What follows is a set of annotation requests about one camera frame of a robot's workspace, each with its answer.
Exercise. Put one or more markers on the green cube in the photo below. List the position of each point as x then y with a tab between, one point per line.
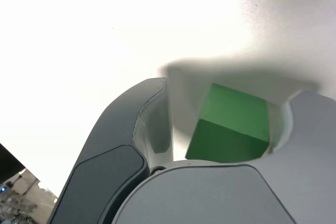
231	127

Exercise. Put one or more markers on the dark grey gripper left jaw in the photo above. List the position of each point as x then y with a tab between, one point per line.
113	134

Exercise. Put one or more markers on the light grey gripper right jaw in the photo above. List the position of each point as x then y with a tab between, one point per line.
236	197

